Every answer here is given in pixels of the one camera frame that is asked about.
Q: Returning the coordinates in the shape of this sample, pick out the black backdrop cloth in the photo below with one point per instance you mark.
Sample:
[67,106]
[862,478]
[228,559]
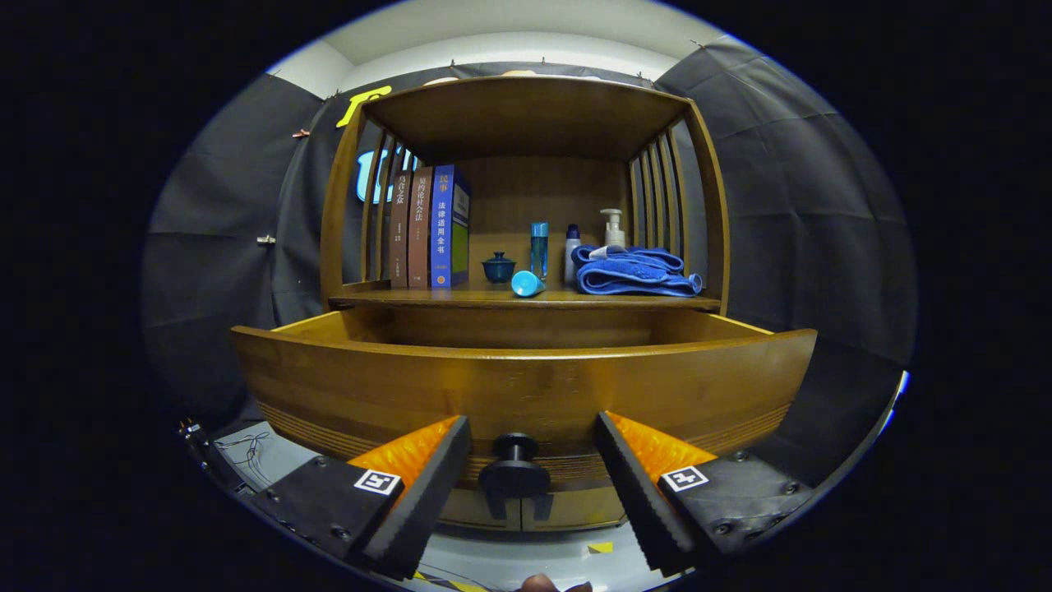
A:
[822,247]

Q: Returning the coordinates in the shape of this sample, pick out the wooden cabinet with shelf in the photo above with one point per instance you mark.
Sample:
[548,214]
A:
[534,189]

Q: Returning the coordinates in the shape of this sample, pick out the wooden drawer with black knob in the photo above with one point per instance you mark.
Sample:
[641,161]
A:
[534,386]

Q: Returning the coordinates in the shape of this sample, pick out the small blue lidded teacup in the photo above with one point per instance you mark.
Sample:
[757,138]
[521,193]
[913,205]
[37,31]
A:
[499,270]

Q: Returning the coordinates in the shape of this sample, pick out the dark brown book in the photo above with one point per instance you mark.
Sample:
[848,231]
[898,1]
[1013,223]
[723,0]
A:
[399,230]

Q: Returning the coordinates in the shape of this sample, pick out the white bottle with dark cap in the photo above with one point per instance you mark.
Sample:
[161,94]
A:
[571,255]

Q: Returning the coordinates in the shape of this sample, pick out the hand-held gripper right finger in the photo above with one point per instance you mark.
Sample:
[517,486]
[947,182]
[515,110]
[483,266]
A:
[633,501]

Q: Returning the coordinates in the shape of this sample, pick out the wooden cabinet door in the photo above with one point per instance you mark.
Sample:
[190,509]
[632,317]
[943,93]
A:
[464,511]
[583,508]

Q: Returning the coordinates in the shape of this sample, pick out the reddish brown book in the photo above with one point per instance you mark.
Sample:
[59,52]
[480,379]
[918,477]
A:
[420,230]

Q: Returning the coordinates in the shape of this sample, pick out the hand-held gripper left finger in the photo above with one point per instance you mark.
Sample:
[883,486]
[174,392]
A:
[427,501]

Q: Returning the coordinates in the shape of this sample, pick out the blue book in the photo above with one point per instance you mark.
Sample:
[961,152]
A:
[441,230]

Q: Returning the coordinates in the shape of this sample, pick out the light blue tube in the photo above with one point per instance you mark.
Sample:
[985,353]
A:
[526,284]

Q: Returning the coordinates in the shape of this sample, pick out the yellow tape piece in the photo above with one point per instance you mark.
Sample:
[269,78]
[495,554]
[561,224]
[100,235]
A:
[600,547]

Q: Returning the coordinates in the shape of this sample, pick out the wooden countertop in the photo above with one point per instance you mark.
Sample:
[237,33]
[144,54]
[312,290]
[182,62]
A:
[477,294]

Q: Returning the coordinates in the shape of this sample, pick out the tall teal bottle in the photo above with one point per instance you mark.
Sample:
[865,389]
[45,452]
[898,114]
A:
[539,247]

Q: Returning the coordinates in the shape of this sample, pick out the white pump bottle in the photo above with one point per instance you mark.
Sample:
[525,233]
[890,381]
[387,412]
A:
[614,234]

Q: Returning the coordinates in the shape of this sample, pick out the folded blue towel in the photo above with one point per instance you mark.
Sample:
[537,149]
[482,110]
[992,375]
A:
[633,275]

